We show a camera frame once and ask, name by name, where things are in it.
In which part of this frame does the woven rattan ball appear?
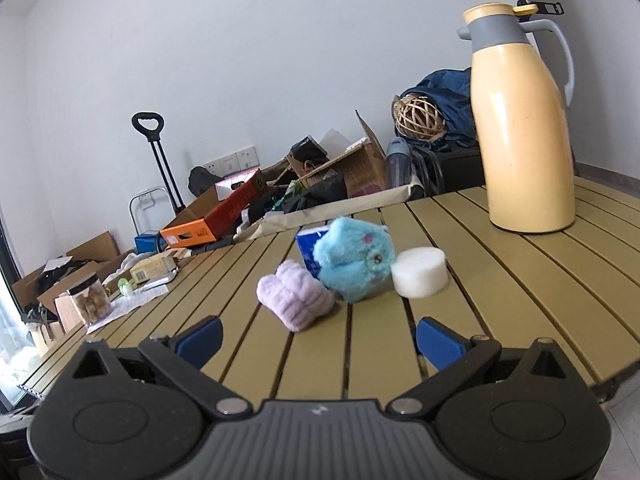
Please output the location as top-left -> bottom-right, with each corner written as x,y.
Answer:
392,93 -> 447,142

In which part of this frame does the small tan carton box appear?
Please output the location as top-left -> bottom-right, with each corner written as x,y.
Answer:
130,252 -> 177,284

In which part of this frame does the cream yellow thermos jug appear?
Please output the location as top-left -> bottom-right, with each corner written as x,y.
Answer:
458,2 -> 575,234

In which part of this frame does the blue tissue pack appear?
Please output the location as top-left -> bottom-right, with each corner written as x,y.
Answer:
295,226 -> 330,278

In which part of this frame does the brown cardboard box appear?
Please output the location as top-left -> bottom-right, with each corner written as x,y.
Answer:
286,110 -> 387,197

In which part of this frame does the blue plush toy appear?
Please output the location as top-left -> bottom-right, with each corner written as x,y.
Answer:
314,217 -> 396,304

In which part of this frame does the white wall socket panel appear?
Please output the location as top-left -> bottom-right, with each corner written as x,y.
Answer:
204,146 -> 259,178

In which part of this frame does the lilac fuzzy sock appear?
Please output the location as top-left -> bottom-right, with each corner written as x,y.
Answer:
256,260 -> 335,333

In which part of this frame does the orange cardboard box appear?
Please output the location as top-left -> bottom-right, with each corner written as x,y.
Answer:
160,170 -> 266,248

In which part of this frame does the open cardboard boxes left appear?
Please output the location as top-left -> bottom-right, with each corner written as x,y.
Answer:
11,231 -> 132,356

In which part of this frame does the white foam cylinder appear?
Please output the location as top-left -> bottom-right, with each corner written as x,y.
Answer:
390,247 -> 448,299

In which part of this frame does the clear jar of snacks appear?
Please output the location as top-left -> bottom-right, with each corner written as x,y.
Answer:
67,273 -> 113,326

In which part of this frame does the black trolley handle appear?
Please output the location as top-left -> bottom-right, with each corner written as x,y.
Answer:
131,112 -> 186,214

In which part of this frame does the white paper sheet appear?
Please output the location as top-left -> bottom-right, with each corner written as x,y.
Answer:
87,285 -> 169,334

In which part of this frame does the dark blue cloth bag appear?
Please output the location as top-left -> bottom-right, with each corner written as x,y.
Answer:
400,67 -> 478,152

